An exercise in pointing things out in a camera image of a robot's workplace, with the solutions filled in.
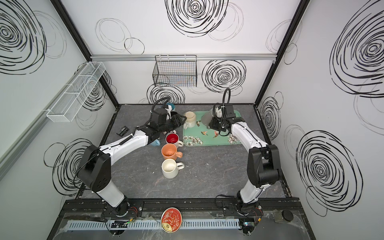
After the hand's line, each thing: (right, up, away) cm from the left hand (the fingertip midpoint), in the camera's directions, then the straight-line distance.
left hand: (186, 119), depth 84 cm
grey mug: (+12, +1, +10) cm, 15 cm away
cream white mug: (-9, -12, +11) cm, 19 cm away
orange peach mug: (-11, -20, +8) cm, 24 cm away
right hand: (+13, -3, +6) cm, 14 cm away
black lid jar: (+43, -42, -20) cm, 63 cm away
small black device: (-45, -9, +18) cm, 49 cm away
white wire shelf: (-58, +5, -12) cm, 60 cm away
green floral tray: (+9, -12, +18) cm, 23 cm away
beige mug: (+2, -2, +15) cm, 15 cm away
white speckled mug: (-10, -29, +3) cm, 31 cm away
